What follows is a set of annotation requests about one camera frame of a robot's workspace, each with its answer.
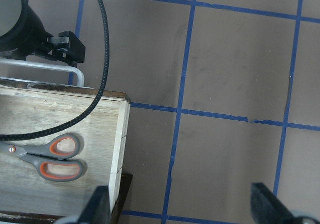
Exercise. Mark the wooden drawer with white handle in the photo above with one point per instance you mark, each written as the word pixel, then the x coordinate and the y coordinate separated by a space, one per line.
pixel 29 106

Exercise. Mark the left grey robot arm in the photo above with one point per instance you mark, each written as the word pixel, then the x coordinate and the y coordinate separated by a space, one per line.
pixel 9 13

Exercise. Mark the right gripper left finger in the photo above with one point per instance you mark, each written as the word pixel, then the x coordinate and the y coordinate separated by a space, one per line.
pixel 97 210

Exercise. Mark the orange grey scissors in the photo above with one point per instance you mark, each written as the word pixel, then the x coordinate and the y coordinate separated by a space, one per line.
pixel 53 161

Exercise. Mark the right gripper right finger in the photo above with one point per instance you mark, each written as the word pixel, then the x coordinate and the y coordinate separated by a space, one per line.
pixel 266 208

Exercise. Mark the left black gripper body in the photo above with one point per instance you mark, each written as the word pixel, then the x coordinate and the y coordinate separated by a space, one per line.
pixel 27 37

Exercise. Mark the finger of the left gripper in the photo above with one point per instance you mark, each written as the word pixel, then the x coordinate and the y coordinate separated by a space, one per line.
pixel 67 48

